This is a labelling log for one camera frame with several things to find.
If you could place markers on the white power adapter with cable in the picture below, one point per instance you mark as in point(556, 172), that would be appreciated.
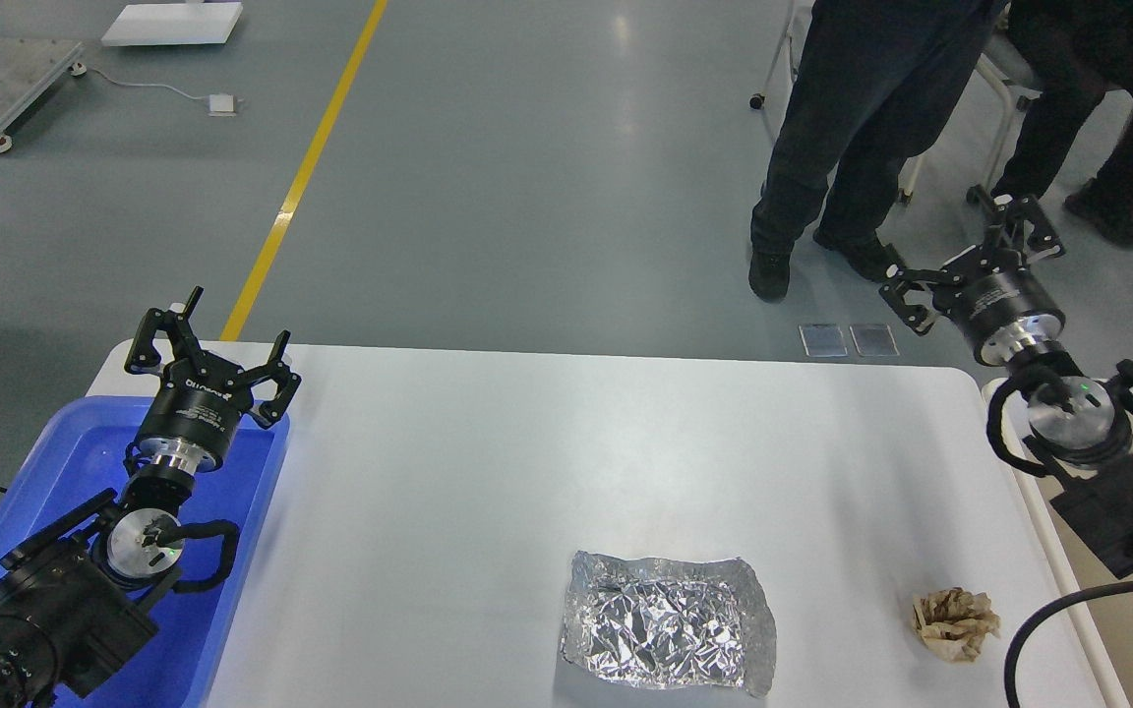
point(219, 104)

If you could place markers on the standing person dark clothes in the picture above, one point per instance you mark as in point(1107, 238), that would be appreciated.
point(878, 81)

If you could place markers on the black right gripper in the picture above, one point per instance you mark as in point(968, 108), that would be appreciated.
point(1006, 317)

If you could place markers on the white flat board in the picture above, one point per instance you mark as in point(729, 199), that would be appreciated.
point(174, 24)

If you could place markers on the seated person dark clothes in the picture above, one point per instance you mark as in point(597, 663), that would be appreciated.
point(1078, 50)

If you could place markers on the floor metal plate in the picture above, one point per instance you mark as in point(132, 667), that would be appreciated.
point(822, 340)
point(874, 340)

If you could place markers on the left floor metal plate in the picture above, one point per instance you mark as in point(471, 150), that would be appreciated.
point(822, 340)

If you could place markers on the right floor metal plate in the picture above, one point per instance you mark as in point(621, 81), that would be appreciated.
point(874, 340)

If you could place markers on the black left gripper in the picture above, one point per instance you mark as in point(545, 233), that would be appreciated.
point(195, 411)

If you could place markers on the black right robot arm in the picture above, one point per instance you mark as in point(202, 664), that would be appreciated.
point(1047, 419)

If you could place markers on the crumpled brown paper ball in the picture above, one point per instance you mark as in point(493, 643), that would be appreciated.
point(953, 624)

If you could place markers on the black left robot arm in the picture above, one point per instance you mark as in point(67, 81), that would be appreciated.
point(76, 596)

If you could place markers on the crumpled aluminium foil sheet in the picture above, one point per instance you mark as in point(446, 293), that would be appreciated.
point(662, 624)

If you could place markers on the beige plastic bin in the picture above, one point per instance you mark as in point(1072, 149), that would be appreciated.
point(1102, 628)

